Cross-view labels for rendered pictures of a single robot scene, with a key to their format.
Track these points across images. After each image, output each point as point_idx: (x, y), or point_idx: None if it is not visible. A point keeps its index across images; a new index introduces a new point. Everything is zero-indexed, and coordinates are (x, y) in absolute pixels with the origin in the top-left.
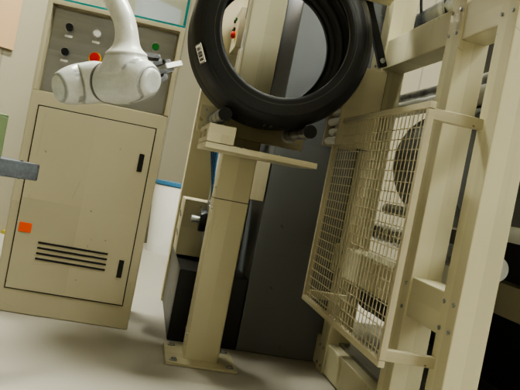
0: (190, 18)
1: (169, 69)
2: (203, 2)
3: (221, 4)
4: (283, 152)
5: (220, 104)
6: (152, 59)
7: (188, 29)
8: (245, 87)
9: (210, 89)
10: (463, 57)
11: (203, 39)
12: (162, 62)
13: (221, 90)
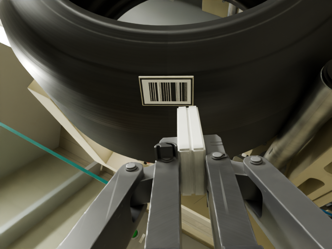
0: (90, 129)
1: (208, 146)
2: (50, 58)
3: (66, 13)
4: None
5: (287, 108)
6: (137, 216)
7: (111, 150)
8: (284, 2)
9: (260, 103)
10: None
11: (134, 72)
12: (168, 159)
13: (275, 66)
